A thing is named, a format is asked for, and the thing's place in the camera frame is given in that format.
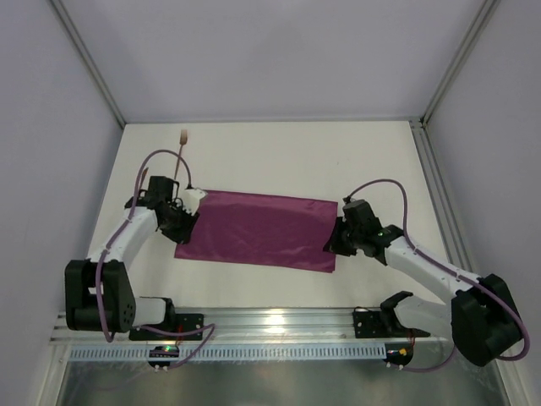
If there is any purple satin napkin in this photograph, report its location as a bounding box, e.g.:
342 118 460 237
174 190 337 273

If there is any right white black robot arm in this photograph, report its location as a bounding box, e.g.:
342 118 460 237
324 200 526 366

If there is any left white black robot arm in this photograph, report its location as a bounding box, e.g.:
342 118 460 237
64 176 207 339

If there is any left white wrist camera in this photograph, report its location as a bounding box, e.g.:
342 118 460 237
178 188 208 217

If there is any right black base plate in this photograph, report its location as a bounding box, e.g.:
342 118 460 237
352 306 430 339

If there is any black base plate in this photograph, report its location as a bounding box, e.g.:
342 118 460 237
128 313 205 342
352 306 430 339

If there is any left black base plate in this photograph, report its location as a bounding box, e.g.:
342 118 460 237
128 313 205 342

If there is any right side aluminium rail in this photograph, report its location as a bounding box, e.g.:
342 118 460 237
409 118 483 274

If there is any aluminium rail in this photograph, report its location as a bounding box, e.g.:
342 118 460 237
409 118 483 274
49 305 457 343

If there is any front aluminium rail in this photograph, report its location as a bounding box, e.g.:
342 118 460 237
49 305 457 343

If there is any grey slotted cable duct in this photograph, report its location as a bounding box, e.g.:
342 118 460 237
68 342 387 362

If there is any left corner aluminium post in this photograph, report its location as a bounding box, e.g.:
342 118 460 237
46 0 127 129

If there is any corner aluminium post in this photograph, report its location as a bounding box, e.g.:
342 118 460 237
420 0 500 127
46 0 127 129

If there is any right corner aluminium post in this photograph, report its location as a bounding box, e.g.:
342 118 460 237
420 0 500 127

